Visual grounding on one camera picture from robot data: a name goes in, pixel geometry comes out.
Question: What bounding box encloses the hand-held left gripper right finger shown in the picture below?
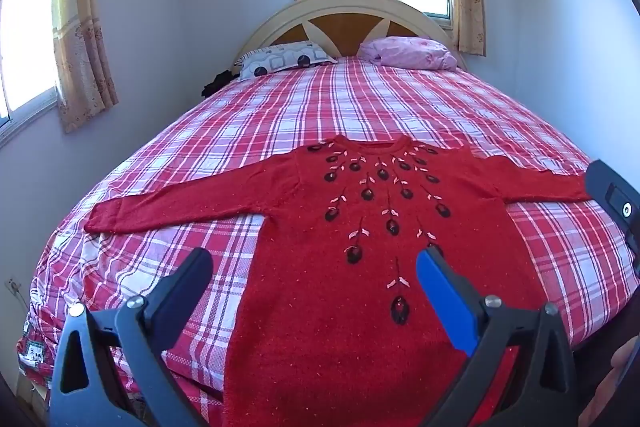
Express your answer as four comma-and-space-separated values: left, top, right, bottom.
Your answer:
417, 248, 583, 427

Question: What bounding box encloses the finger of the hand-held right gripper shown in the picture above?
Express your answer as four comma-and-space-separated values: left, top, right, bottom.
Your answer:
585, 159, 640, 258

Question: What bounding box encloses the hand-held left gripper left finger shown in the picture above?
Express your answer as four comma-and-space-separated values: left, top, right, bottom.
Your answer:
47, 248, 214, 427

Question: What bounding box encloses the red knitted sweater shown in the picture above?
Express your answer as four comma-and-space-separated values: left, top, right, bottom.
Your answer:
84, 134, 596, 427

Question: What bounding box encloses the patterned bedsheet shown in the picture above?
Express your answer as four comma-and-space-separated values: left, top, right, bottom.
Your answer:
16, 324, 56, 390

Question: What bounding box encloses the black cloth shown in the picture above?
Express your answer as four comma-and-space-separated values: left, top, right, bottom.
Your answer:
201, 69, 241, 98

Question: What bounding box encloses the red plaid blanket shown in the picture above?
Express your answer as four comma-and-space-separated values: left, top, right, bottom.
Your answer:
15, 56, 640, 423

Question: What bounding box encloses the grey patterned pillow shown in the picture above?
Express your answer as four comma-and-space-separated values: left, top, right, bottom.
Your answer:
236, 41, 338, 82

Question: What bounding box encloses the beige side window curtain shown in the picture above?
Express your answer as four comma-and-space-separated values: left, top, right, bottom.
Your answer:
51, 0, 120, 134

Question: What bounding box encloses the pink pillow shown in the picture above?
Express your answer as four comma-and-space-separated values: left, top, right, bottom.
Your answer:
359, 37, 458, 72

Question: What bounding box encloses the cream and wood headboard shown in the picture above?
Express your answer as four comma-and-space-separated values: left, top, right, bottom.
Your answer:
234, 0, 468, 70

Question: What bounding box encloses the side window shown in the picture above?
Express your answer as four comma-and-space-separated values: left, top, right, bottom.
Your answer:
0, 0, 63, 142

